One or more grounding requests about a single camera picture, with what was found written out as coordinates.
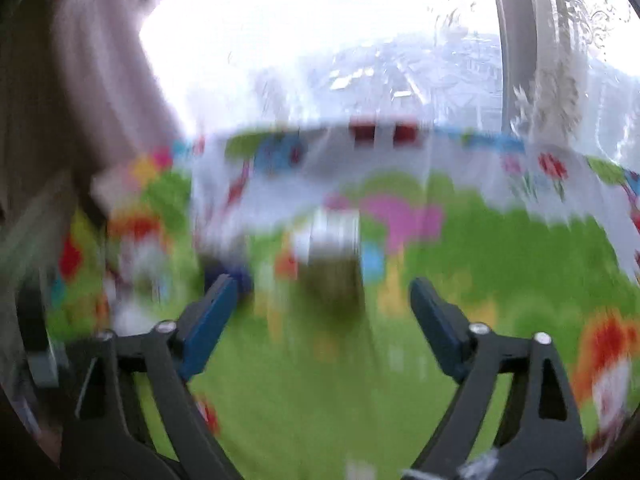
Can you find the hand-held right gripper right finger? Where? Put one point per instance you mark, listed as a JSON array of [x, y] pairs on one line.
[[440, 325]]

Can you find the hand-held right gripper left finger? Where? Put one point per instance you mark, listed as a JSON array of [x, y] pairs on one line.
[[210, 320]]

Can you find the olive gold box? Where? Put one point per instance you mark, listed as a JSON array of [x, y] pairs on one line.
[[330, 260]]

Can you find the dark blue object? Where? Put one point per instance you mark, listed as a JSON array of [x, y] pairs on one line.
[[227, 275]]

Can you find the green printed blanket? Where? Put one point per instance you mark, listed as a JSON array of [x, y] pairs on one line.
[[325, 410]]

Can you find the brown curtain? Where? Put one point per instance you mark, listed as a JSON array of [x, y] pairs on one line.
[[75, 85]]

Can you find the window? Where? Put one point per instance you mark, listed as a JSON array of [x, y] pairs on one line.
[[325, 60]]

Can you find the sheer floral curtain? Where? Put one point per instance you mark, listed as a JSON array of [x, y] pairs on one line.
[[570, 60]]

